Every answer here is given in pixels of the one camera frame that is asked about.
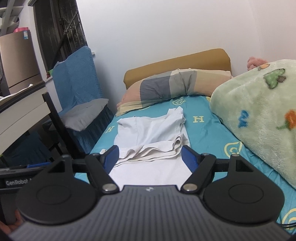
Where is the blue covered chair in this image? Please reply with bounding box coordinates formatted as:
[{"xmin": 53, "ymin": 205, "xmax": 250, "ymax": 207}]
[{"xmin": 52, "ymin": 46, "xmax": 114, "ymax": 154}]

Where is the teal patterned bed sheet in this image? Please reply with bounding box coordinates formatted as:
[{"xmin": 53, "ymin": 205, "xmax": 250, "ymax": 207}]
[{"xmin": 74, "ymin": 94, "xmax": 296, "ymax": 230}]

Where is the dark window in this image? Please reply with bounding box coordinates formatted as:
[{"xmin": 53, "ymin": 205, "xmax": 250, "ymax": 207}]
[{"xmin": 30, "ymin": 0, "xmax": 87, "ymax": 72}]

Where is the mustard yellow headboard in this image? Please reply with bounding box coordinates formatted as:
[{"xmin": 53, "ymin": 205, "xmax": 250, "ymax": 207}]
[{"xmin": 123, "ymin": 48, "xmax": 232, "ymax": 88}]

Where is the pink plush item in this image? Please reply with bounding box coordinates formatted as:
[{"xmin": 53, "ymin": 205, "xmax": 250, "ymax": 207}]
[{"xmin": 247, "ymin": 57, "xmax": 268, "ymax": 71}]

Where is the colour block striped pillow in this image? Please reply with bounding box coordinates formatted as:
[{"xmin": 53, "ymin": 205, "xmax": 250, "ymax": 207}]
[{"xmin": 116, "ymin": 68, "xmax": 232, "ymax": 116}]

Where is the white desk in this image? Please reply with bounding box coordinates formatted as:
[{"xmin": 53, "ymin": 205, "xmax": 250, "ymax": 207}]
[{"xmin": 0, "ymin": 81, "xmax": 77, "ymax": 163}]

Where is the grey seat cushion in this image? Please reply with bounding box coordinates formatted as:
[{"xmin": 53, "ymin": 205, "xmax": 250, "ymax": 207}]
[{"xmin": 61, "ymin": 98, "xmax": 109, "ymax": 132}]

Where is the green fleece blanket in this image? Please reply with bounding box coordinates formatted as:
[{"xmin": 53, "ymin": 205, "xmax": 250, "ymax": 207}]
[{"xmin": 210, "ymin": 59, "xmax": 295, "ymax": 186}]

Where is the light grey t-shirt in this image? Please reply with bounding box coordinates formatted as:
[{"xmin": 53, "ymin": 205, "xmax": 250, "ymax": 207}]
[{"xmin": 110, "ymin": 107, "xmax": 191, "ymax": 188}]

